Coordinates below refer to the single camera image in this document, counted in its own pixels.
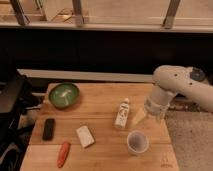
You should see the white labelled bottle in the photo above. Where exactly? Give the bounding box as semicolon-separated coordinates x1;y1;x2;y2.
114;98;130;129

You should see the orange carrot toy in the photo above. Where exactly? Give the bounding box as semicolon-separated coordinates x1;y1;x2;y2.
57;141;70;168

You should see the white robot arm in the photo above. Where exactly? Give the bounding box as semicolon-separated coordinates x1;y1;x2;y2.
130;65;213;126

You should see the black rectangular remote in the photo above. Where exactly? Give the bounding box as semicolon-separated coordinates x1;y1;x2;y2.
42;118;55;141

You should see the green ceramic bowl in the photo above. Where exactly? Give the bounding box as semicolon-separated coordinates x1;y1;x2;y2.
48;82;80;109

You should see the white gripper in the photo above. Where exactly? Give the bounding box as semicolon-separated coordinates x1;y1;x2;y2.
132;85;175;125

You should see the black equipment at left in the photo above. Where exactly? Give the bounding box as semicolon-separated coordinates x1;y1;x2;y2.
0;74;39;171

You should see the wooden table frame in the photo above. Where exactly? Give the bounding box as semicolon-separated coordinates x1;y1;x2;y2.
0;0;213;33

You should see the white rectangular block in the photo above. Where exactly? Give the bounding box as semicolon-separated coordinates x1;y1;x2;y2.
76;125;95;148

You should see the white ceramic cup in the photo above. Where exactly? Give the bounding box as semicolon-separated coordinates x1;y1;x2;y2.
126;130;149;156

